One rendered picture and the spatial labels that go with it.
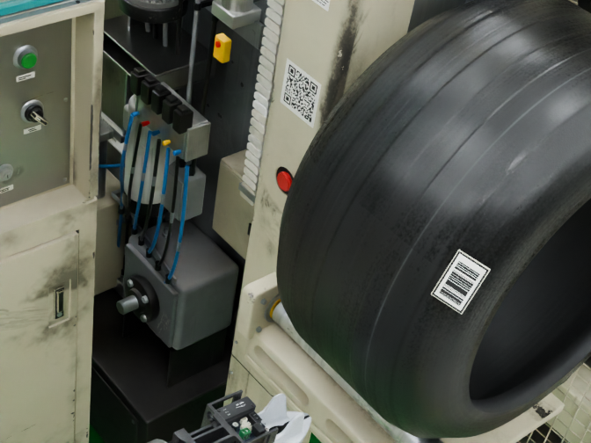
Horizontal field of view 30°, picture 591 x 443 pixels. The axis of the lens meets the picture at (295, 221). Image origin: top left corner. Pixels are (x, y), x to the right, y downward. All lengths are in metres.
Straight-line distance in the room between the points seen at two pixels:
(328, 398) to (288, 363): 0.09
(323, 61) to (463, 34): 0.27
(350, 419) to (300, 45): 0.54
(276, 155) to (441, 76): 0.46
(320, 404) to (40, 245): 0.54
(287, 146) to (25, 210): 0.46
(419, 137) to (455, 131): 0.04
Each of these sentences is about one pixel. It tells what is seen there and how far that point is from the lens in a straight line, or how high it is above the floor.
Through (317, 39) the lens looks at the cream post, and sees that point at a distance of 1.51.
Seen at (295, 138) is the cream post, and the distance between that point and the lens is 1.61.
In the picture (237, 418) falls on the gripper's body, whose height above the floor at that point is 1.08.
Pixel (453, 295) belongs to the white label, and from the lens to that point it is 1.20.
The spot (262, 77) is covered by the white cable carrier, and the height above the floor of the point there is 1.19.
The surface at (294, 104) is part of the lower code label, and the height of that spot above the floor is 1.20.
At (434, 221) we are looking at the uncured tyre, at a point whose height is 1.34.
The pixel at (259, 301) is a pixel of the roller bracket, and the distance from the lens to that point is 1.65.
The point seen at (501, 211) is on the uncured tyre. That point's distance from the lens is 1.19.
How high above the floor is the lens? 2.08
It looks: 40 degrees down
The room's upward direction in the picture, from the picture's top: 11 degrees clockwise
